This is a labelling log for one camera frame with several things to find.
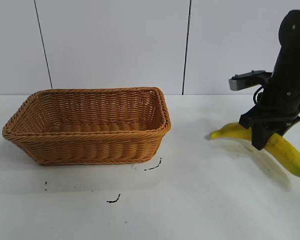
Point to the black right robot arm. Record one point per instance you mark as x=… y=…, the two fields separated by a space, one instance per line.
x=293 y=45

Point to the yellow banana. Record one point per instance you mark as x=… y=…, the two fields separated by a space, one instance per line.
x=290 y=155

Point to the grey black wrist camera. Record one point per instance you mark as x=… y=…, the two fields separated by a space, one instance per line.
x=240 y=82

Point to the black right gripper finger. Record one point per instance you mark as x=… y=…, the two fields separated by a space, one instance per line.
x=291 y=125
x=261 y=136

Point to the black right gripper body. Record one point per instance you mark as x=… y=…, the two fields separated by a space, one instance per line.
x=280 y=100

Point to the brown woven wicker basket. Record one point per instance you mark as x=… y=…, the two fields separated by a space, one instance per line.
x=90 y=150

